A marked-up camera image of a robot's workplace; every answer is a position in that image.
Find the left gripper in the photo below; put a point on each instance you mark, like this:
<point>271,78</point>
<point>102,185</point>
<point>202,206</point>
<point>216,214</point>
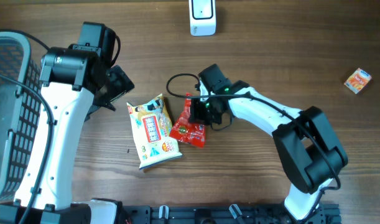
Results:
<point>121,84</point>

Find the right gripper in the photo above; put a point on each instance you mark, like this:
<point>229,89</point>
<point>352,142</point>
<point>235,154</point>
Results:
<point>197,115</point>

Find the red candy bag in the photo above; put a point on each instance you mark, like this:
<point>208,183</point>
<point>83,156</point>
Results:
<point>185,131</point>

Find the white yellow wet wipes pack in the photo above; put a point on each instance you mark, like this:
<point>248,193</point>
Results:
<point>151,127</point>

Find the orange tissue pack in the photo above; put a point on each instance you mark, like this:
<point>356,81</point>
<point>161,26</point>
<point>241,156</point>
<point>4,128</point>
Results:
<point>358,80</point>

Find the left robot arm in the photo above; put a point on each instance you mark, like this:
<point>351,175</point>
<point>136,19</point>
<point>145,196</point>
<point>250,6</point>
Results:
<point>42,112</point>

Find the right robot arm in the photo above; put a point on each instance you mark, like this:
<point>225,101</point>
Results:
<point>310,152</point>

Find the white barcode scanner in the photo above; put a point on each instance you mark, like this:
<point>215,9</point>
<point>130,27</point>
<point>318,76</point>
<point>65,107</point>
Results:
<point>202,14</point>

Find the grey plastic shopping basket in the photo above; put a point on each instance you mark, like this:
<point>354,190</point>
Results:
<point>19,110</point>

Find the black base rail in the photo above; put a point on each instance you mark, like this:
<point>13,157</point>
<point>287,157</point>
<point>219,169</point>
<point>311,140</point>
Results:
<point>257,214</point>

